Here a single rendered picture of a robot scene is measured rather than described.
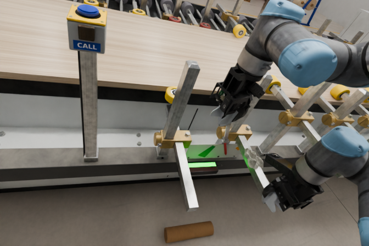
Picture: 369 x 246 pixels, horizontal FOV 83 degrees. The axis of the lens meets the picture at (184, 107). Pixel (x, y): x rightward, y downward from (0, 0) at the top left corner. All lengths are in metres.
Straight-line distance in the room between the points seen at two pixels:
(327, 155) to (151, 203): 1.19
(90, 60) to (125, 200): 1.14
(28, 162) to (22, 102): 0.24
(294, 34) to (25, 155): 0.85
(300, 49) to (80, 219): 1.40
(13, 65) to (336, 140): 0.96
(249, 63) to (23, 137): 0.89
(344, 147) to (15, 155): 0.93
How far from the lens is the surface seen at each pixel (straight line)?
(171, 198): 1.59
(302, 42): 0.40
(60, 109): 0.97
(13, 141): 1.05
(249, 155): 0.80
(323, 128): 1.17
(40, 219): 1.54
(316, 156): 0.59
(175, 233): 1.44
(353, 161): 0.58
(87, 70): 0.56
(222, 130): 0.83
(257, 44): 0.48
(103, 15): 0.51
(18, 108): 1.01
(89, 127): 0.70
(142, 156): 0.86
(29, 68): 0.90
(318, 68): 0.40
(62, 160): 0.86
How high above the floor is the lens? 1.42
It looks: 40 degrees down
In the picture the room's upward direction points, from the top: 21 degrees clockwise
